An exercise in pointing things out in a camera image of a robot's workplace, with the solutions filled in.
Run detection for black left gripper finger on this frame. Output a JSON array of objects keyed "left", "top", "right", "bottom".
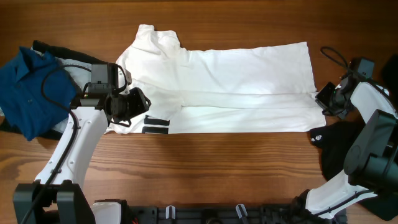
[
  {"left": 144, "top": 115, "right": 170, "bottom": 126},
  {"left": 142, "top": 126, "right": 169, "bottom": 134}
]

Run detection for white polo shirt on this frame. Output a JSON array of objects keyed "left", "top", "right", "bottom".
[{"left": 109, "top": 24, "right": 326, "bottom": 134}]

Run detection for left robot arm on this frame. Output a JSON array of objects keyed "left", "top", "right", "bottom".
[{"left": 13, "top": 88, "right": 151, "bottom": 223}]

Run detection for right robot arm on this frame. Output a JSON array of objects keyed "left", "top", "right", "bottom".
[{"left": 296, "top": 81, "right": 397, "bottom": 223}]

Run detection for black garment pile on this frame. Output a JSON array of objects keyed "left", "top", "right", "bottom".
[{"left": 302, "top": 61, "right": 397, "bottom": 220}]

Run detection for folded light denim jeans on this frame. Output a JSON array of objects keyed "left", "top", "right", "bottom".
[{"left": 25, "top": 49, "right": 91, "bottom": 139}]

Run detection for folded black garment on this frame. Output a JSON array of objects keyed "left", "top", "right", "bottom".
[{"left": 0, "top": 39, "right": 108, "bottom": 141}]

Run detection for folded blue shirt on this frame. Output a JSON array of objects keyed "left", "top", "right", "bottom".
[{"left": 1, "top": 47, "right": 76, "bottom": 141}]

